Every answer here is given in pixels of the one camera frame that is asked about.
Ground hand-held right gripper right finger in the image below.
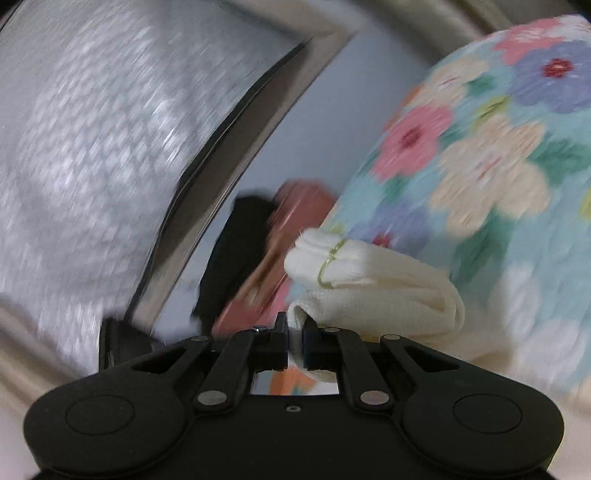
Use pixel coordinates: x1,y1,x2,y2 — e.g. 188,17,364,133
301,318,462,414

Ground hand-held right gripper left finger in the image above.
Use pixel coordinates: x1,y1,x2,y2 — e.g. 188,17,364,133
130,312,291,415

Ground cream white knit garment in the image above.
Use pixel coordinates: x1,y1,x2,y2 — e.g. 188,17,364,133
283,227,466,384

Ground black cloth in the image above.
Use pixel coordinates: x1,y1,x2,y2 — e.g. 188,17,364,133
191,195,279,334

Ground floral printed blanket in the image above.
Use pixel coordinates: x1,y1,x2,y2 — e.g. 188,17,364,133
318,14,591,402

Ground washing machine steel drum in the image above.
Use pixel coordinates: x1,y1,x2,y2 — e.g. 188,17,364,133
0,0,352,376

